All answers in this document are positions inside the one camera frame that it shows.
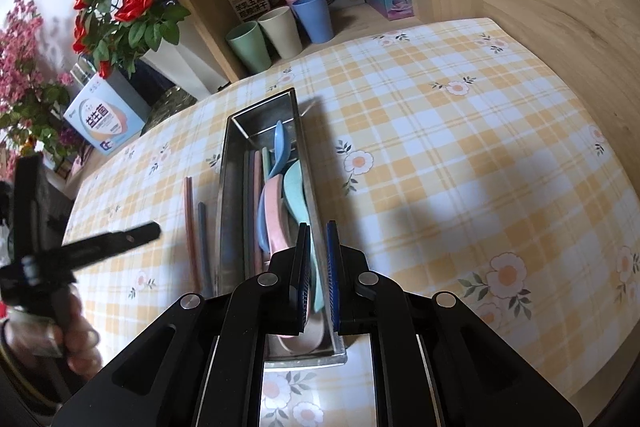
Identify green cup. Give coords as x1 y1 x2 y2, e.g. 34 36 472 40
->
225 21 273 75

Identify yellow plaid floral tablecloth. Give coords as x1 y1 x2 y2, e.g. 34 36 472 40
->
70 17 640 427

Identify dark patterned tin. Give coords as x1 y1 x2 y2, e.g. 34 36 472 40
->
147 86 198 128

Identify person's left hand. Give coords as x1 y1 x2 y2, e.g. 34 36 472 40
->
0 292 103 379

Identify green plastic spoon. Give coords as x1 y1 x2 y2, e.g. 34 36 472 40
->
282 161 326 313

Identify pink artificial flowers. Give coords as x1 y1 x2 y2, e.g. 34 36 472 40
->
0 0 86 168

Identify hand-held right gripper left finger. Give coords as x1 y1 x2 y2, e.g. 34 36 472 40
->
52 223 310 427

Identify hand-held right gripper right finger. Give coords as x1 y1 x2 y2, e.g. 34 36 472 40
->
326 221 583 427

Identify blue and white box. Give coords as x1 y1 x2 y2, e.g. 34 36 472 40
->
62 74 151 156

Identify red artificial roses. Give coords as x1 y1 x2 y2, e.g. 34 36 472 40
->
72 0 191 80

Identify stainless steel utensil tray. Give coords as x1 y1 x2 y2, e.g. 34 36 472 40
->
214 88 348 367

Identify pink plastic spoon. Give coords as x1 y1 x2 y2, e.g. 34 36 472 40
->
257 174 293 258

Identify beige plastic spoon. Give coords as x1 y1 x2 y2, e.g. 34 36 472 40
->
275 312 333 355

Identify blue cup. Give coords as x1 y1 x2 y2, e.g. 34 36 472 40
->
291 0 335 45

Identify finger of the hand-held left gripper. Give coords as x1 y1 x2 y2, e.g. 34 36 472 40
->
60 221 162 269

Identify cream cup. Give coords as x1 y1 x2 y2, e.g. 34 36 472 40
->
257 6 304 59

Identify white vase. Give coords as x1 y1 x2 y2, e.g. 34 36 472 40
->
140 14 231 100

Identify blue plastic spoon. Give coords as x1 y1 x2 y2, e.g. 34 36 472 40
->
270 120 293 180

